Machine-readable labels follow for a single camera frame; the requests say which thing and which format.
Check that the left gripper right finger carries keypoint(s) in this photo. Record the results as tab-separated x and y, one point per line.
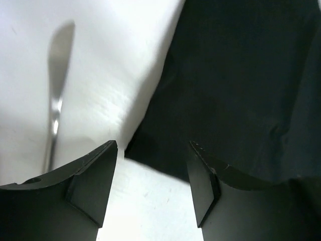
232	205

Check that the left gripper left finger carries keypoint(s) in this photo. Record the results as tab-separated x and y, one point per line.
68	203

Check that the black cloth placemat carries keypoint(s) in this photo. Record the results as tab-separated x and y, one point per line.
242	80

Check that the silver knife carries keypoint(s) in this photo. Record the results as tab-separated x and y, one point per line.
59	54

